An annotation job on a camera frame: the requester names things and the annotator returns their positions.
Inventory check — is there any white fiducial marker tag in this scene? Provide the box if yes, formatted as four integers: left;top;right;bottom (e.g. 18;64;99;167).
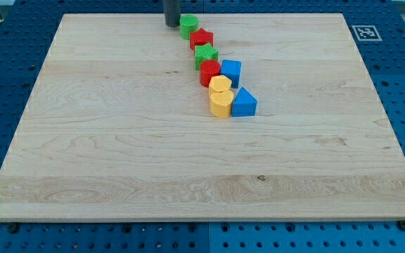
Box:
352;25;382;41

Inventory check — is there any light wooden board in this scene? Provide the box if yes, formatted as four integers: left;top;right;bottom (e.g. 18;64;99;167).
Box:
0;13;405;223

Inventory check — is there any yellow pentagon block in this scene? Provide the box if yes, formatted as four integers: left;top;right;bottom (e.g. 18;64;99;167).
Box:
209;75;232;96

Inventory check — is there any green star block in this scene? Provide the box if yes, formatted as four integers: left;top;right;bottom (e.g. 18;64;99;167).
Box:
194;43;219;70

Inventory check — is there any red star block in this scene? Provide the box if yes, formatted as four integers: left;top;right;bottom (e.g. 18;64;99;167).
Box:
189;28;214;51

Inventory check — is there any yellow heart block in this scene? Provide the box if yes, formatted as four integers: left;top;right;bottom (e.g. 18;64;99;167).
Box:
210;90;234;119

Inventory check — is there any blue triangle block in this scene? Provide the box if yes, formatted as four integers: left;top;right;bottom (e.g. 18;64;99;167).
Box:
231;87;257;117

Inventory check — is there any red cylinder block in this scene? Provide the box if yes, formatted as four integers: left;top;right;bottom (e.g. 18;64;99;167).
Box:
200;60;221;87

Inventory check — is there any blue cube block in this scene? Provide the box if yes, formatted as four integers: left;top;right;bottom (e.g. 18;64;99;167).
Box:
220;60;242;89

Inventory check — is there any green cylinder block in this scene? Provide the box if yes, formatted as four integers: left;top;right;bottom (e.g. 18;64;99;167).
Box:
179;14;198;40

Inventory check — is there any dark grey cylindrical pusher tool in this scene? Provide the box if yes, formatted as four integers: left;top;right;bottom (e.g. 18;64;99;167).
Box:
163;0;181;27

